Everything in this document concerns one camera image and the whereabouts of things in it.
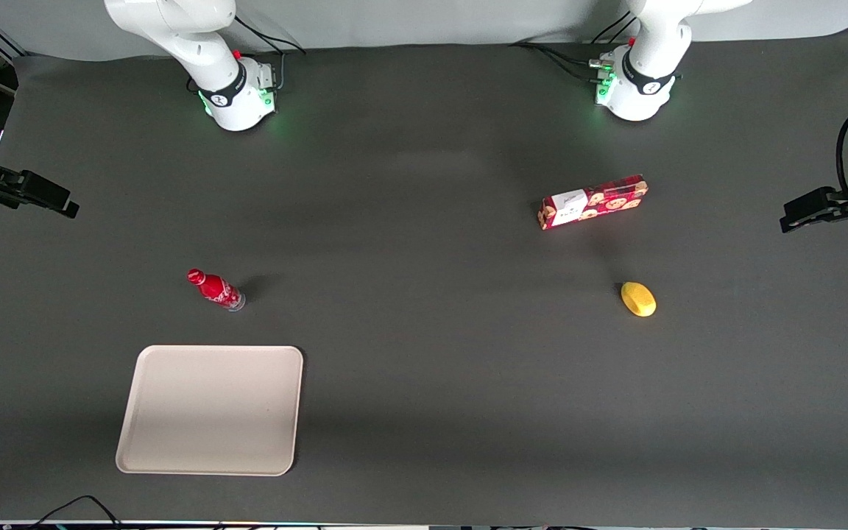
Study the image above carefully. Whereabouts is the red coke bottle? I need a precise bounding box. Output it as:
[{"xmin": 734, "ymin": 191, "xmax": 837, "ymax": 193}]
[{"xmin": 187, "ymin": 269, "xmax": 247, "ymax": 312}]

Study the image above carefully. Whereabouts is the white plastic tray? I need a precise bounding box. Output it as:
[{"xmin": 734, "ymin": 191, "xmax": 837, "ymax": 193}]
[{"xmin": 116, "ymin": 345, "xmax": 305, "ymax": 476}]

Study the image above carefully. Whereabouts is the red cookie box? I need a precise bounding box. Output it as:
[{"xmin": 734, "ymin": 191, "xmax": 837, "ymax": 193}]
[{"xmin": 538, "ymin": 174, "xmax": 649, "ymax": 231}]

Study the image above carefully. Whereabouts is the yellow lemon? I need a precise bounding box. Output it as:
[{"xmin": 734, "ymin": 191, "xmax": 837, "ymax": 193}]
[{"xmin": 621, "ymin": 281, "xmax": 657, "ymax": 318}]

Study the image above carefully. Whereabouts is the black arm base cable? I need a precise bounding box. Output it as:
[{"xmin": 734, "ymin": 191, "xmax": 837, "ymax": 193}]
[
  {"xmin": 235, "ymin": 16, "xmax": 307, "ymax": 93},
  {"xmin": 512, "ymin": 42, "xmax": 610, "ymax": 82}
]

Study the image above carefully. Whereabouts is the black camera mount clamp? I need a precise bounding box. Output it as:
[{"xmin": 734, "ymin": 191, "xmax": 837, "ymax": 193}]
[
  {"xmin": 780, "ymin": 153, "xmax": 848, "ymax": 234},
  {"xmin": 0, "ymin": 118, "xmax": 80, "ymax": 219}
]

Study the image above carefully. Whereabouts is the black thin cable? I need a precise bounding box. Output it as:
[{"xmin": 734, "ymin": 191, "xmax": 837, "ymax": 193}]
[{"xmin": 26, "ymin": 495, "xmax": 124, "ymax": 530}]

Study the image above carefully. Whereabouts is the silver aluminium frame rail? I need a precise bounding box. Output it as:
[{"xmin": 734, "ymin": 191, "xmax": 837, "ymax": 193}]
[{"xmin": 0, "ymin": 16, "xmax": 27, "ymax": 58}]

